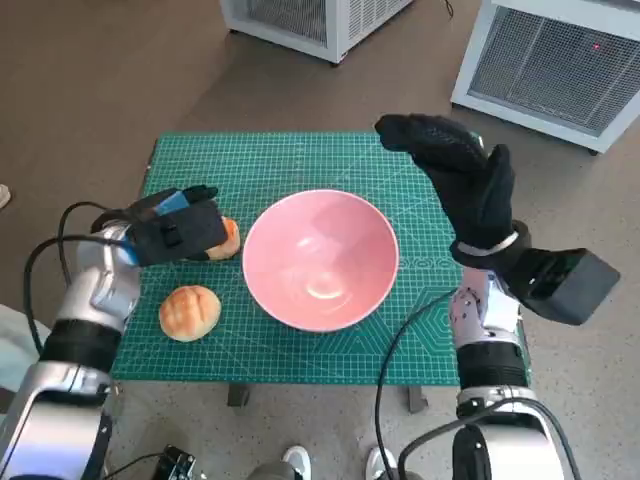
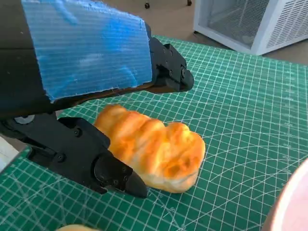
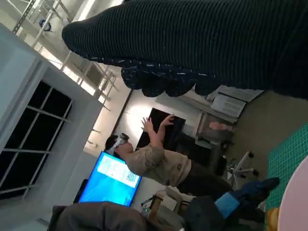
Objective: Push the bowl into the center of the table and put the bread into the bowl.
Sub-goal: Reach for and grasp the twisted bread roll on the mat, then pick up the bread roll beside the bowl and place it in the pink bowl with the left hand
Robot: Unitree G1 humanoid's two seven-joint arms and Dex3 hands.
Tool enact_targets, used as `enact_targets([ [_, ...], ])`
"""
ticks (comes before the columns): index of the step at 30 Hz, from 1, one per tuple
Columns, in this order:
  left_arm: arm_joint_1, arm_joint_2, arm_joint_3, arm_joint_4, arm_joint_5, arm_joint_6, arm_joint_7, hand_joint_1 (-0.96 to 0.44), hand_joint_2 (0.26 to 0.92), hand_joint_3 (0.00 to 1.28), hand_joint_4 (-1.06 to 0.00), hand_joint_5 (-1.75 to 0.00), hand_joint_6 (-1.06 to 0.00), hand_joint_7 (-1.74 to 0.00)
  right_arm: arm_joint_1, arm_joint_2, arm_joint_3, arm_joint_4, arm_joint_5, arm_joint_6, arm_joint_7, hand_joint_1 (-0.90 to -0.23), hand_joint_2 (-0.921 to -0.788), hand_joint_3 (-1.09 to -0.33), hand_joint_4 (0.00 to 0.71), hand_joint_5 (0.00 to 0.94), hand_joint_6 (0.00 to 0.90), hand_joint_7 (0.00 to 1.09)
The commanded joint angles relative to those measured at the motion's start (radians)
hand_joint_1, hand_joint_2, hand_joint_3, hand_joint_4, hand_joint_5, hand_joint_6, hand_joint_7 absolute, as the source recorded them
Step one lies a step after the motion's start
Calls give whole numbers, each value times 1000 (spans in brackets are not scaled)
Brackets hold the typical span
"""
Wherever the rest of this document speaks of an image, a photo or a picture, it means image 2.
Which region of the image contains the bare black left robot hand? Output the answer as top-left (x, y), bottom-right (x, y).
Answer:
top-left (0, 0), bottom-right (194, 199)

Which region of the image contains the long ridged toy bread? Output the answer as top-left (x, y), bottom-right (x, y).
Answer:
top-left (93, 104), bottom-right (206, 194)

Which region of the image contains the round toy bread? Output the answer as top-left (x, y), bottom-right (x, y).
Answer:
top-left (56, 223), bottom-right (93, 231)

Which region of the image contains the pink bowl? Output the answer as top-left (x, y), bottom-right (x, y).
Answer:
top-left (263, 158), bottom-right (308, 231)

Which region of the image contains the green cutting mat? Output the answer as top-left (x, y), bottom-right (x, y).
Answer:
top-left (0, 35), bottom-right (308, 231)

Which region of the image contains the small white mesh cabinet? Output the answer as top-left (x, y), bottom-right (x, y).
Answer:
top-left (193, 0), bottom-right (308, 56)

